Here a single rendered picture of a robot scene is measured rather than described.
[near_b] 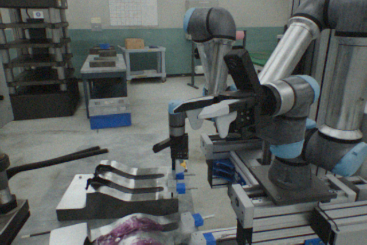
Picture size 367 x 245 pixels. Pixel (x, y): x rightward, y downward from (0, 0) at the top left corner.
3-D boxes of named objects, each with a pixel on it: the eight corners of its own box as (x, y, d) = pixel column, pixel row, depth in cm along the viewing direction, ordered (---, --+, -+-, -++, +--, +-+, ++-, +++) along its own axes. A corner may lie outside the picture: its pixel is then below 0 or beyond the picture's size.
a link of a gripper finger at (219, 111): (215, 148, 43) (242, 131, 50) (213, 111, 42) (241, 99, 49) (199, 144, 45) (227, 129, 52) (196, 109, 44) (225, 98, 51)
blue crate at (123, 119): (129, 117, 465) (129, 104, 458) (131, 126, 427) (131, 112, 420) (92, 120, 451) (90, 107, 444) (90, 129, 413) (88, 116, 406)
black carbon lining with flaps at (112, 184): (164, 176, 135) (164, 159, 132) (164, 197, 120) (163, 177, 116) (91, 178, 133) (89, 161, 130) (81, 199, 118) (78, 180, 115)
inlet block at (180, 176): (194, 176, 136) (195, 166, 134) (195, 182, 131) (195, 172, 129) (168, 177, 135) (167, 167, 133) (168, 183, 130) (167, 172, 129)
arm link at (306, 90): (319, 111, 66) (325, 76, 63) (292, 121, 60) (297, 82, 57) (289, 103, 72) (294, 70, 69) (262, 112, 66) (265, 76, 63)
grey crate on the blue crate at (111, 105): (129, 105, 458) (128, 96, 453) (131, 113, 420) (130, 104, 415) (90, 108, 444) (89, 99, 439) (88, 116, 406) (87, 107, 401)
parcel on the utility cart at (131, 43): (141, 49, 699) (141, 38, 689) (144, 51, 670) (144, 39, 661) (125, 50, 684) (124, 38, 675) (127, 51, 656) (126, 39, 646)
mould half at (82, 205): (176, 181, 143) (176, 158, 139) (178, 216, 118) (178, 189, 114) (77, 185, 140) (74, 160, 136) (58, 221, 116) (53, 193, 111)
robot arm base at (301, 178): (296, 166, 111) (300, 143, 108) (321, 188, 97) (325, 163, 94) (261, 170, 108) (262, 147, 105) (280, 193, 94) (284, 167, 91)
